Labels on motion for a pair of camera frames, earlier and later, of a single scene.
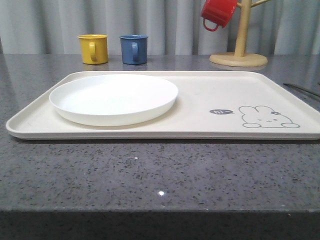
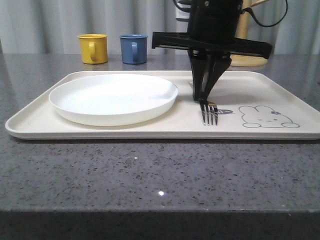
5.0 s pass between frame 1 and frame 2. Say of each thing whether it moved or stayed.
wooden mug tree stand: stayed
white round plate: stayed
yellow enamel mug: stayed
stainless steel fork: moved
